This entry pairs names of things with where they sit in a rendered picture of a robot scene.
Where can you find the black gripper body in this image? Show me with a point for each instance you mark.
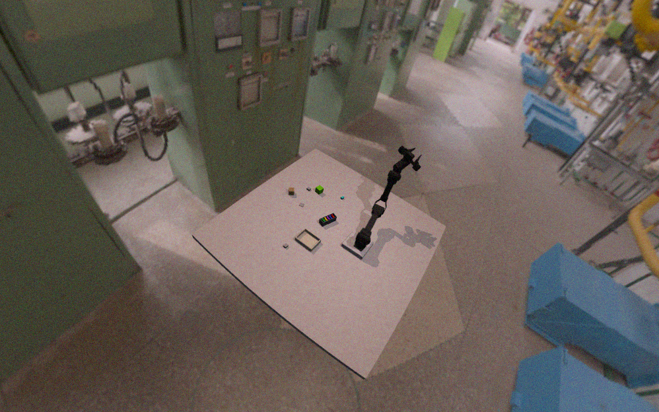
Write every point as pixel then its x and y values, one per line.
pixel 416 166

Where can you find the beige rectangular tray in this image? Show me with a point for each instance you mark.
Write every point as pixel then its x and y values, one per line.
pixel 307 239

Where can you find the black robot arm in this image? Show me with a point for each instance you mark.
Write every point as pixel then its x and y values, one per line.
pixel 363 237

